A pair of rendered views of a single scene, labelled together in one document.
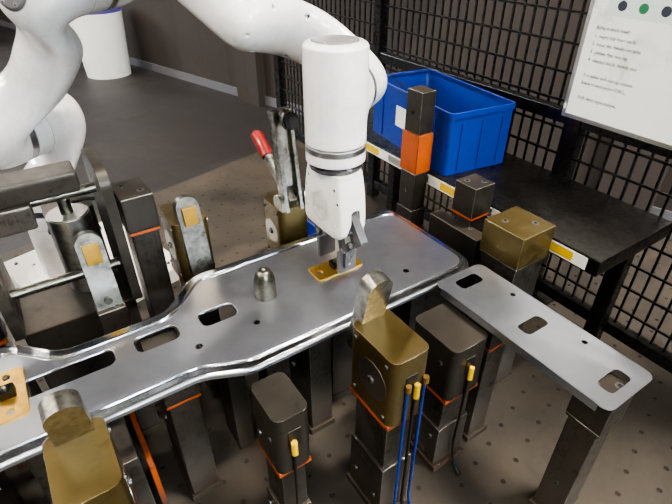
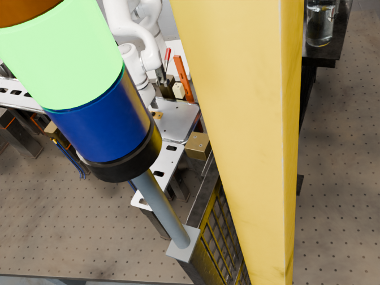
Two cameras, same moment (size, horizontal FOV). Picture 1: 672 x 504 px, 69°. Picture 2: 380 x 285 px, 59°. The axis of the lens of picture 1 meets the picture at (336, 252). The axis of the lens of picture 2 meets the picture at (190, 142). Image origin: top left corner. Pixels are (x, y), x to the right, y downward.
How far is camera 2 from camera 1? 1.24 m
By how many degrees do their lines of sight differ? 53
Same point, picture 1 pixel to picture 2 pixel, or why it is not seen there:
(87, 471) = (52, 127)
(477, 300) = (161, 155)
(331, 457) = not seen: hidden behind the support
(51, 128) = (143, 10)
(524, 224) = (196, 143)
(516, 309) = (164, 166)
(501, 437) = (186, 208)
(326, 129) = not seen: hidden behind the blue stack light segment
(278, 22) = (124, 32)
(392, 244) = (178, 119)
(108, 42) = not seen: outside the picture
